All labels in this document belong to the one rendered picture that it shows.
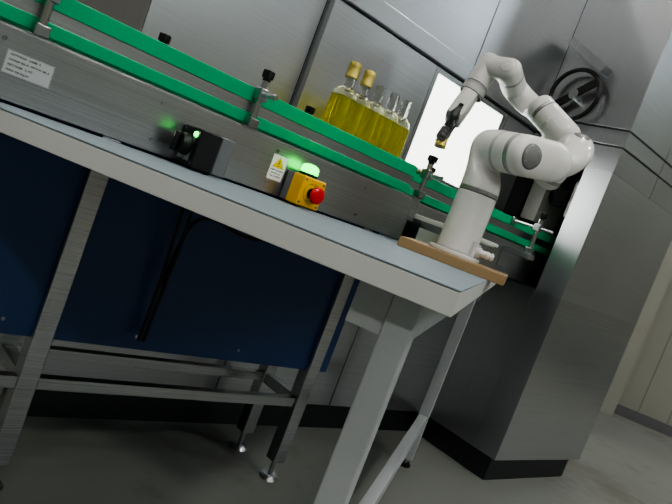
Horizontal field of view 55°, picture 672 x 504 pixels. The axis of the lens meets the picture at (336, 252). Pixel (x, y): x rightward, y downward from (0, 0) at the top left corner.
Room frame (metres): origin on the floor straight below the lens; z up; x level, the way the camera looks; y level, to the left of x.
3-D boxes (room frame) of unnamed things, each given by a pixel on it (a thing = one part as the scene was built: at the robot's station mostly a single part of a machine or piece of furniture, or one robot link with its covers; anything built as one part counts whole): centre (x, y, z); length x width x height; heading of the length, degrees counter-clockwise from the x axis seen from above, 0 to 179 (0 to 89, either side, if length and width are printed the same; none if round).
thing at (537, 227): (2.31, -0.62, 0.90); 0.17 x 0.05 x 0.23; 43
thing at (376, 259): (1.73, 0.37, 0.73); 1.58 x 1.52 x 0.04; 165
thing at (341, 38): (2.16, -0.07, 1.15); 0.90 x 0.03 x 0.34; 133
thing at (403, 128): (1.95, -0.04, 0.99); 0.06 x 0.06 x 0.21; 43
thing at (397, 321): (1.56, -0.28, 0.36); 1.51 x 0.09 x 0.71; 165
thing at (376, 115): (1.87, 0.04, 0.99); 0.06 x 0.06 x 0.21; 42
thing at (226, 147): (1.34, 0.33, 0.79); 0.08 x 0.08 x 0.08; 43
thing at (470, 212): (1.56, -0.28, 0.85); 0.16 x 0.13 x 0.15; 69
